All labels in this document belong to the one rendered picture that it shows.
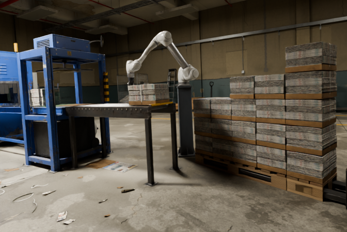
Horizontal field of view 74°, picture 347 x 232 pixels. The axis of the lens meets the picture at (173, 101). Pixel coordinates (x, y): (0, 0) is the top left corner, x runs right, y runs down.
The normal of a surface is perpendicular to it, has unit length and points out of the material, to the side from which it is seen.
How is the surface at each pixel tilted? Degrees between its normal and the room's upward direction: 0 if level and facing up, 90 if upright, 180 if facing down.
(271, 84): 90
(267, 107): 90
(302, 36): 90
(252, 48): 90
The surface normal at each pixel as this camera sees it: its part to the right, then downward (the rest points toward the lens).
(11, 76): 0.86, -0.01
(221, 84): -0.51, 0.07
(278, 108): -0.76, 0.07
